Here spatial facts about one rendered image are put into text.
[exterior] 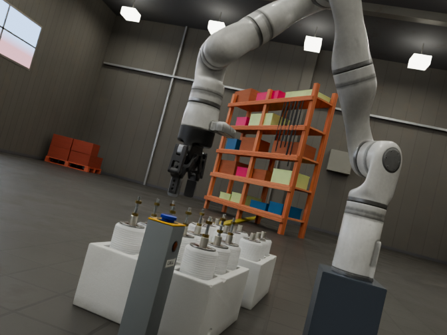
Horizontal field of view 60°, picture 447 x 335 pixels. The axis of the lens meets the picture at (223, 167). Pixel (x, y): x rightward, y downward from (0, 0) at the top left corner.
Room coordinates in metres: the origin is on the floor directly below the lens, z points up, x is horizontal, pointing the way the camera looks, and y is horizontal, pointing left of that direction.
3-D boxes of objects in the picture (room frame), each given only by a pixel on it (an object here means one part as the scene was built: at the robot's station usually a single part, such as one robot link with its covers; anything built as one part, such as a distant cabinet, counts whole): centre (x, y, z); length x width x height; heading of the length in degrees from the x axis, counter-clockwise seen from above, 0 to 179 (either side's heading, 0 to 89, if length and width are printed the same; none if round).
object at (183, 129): (0.81, 0.07, 0.49); 0.08 x 0.08 x 0.09
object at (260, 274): (1.76, -0.11, 0.09); 0.39 x 0.39 x 0.18; 72
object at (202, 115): (0.81, 0.05, 0.56); 0.11 x 0.09 x 0.06; 74
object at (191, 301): (1.24, 0.07, 0.09); 0.39 x 0.39 x 0.18; 70
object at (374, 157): (0.93, -0.36, 0.54); 0.09 x 0.09 x 0.17; 24
